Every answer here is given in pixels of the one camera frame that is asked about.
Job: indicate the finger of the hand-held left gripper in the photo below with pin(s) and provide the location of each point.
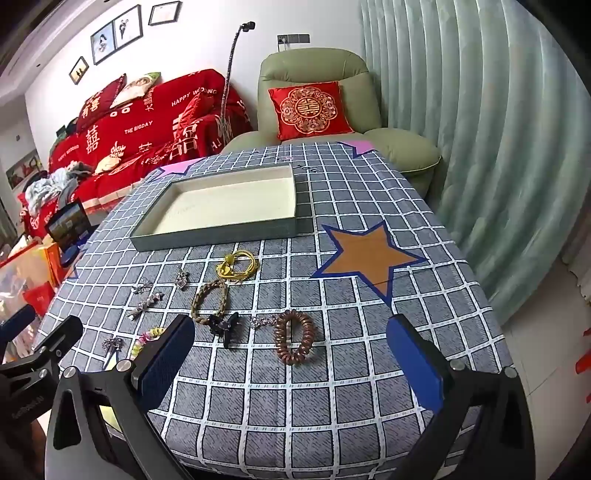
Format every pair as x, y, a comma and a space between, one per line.
16, 322
64, 332

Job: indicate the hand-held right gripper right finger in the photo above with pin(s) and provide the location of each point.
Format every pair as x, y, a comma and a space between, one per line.
415, 369

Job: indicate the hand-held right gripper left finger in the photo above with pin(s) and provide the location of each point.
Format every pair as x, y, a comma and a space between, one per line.
166, 360

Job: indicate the small silver earring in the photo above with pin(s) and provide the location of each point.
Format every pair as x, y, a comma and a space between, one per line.
113, 344

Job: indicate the silver bow hair clip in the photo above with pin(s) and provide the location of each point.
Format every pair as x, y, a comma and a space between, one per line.
150, 302

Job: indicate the black hair claw clip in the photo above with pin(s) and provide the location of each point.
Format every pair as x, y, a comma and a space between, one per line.
226, 327

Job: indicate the silver brooch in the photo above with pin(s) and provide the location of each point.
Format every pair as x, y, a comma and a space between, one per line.
181, 278

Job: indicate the grey jewelry tray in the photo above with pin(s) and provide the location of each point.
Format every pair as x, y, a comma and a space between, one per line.
221, 207

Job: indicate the orange gift bag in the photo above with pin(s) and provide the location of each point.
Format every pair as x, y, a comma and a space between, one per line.
32, 272

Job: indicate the grey checked tablecloth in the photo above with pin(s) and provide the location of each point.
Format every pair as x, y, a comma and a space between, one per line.
323, 392

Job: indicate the dark framed screen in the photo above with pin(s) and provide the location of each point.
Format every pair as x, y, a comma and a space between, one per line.
69, 226

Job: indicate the grey clothes pile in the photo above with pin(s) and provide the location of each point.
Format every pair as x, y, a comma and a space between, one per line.
51, 184

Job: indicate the cream plush toy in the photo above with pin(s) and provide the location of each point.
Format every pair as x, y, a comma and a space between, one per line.
108, 162

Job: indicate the red printed sofa cover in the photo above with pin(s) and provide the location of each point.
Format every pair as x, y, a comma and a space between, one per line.
147, 115

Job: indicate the red lettered pillow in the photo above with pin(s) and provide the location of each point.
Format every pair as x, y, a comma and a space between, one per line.
99, 99

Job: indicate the red fringed pillow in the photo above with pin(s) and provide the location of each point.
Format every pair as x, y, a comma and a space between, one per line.
198, 110

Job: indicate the photo print pillow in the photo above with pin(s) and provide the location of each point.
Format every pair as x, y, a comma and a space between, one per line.
136, 87

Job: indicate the pale green curtain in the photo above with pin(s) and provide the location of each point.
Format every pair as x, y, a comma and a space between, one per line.
461, 115

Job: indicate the red embroidered cushion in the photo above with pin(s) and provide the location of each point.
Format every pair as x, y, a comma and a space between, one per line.
309, 110

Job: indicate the green armchair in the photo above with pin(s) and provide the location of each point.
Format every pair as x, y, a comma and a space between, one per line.
314, 67

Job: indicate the framed certificate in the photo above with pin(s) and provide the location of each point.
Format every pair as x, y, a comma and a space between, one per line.
165, 12

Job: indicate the red landscape wall picture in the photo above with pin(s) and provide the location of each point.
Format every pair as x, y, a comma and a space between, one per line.
21, 168

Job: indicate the small black picture frame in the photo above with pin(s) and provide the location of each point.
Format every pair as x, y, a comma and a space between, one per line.
78, 69

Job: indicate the black portrait picture frame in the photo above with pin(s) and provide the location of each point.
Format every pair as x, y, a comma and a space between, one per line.
102, 44

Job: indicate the black couple picture frame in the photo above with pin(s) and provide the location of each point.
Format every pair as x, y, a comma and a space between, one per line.
127, 26

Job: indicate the gooseneck camera stand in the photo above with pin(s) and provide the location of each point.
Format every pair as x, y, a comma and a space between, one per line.
233, 50

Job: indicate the grey wall outlet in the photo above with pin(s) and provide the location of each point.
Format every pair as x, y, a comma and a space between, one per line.
293, 39

